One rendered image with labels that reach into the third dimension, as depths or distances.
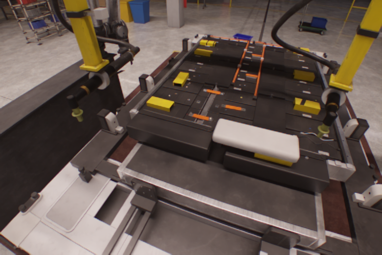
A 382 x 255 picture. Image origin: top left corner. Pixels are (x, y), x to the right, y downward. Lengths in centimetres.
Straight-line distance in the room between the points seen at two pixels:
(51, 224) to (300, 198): 112
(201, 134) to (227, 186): 26
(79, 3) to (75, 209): 90
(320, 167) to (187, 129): 60
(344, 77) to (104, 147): 122
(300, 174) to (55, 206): 113
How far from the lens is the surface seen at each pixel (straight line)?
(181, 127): 95
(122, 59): 98
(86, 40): 79
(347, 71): 87
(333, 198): 238
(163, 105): 120
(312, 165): 95
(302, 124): 128
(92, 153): 126
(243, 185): 92
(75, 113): 81
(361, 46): 84
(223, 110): 121
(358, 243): 115
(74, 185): 122
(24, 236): 121
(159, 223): 106
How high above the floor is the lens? 177
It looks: 40 degrees down
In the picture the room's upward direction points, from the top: straight up
